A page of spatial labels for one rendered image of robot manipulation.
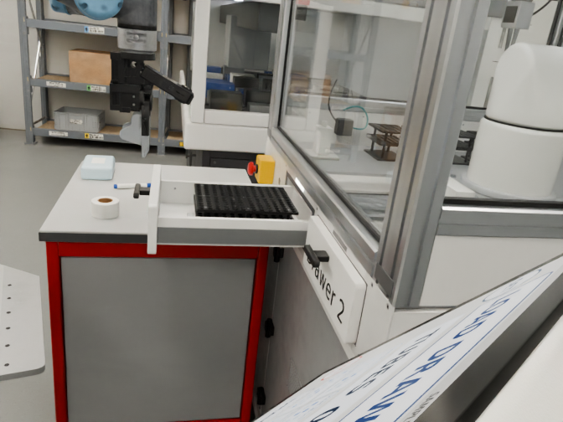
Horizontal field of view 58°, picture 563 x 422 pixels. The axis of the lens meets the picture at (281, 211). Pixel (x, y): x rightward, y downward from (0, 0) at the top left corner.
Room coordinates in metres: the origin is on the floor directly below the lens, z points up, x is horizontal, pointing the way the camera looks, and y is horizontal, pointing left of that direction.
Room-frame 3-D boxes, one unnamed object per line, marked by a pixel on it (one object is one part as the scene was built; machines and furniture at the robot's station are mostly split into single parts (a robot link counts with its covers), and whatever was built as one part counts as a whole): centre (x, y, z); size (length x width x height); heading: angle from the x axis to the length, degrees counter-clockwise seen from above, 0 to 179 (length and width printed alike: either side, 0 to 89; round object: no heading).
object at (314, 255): (0.82, -0.07, 0.91); 0.07 x 0.04 x 0.01; 14
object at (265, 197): (1.10, 0.09, 0.87); 0.22 x 0.18 x 0.06; 104
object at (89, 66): (4.76, 1.86, 0.72); 0.41 x 0.32 x 0.28; 98
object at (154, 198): (1.06, 0.28, 0.87); 0.29 x 0.02 x 0.11; 14
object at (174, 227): (1.10, 0.08, 0.86); 0.40 x 0.26 x 0.06; 104
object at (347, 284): (0.82, -0.10, 0.87); 0.29 x 0.02 x 0.11; 14
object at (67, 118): (4.73, 2.01, 0.22); 0.40 x 0.30 x 0.17; 98
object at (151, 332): (1.46, 0.36, 0.38); 0.62 x 0.58 x 0.76; 14
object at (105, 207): (1.23, 0.46, 0.78); 0.07 x 0.07 x 0.04
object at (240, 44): (2.87, 0.04, 1.13); 1.78 x 1.14 x 0.45; 14
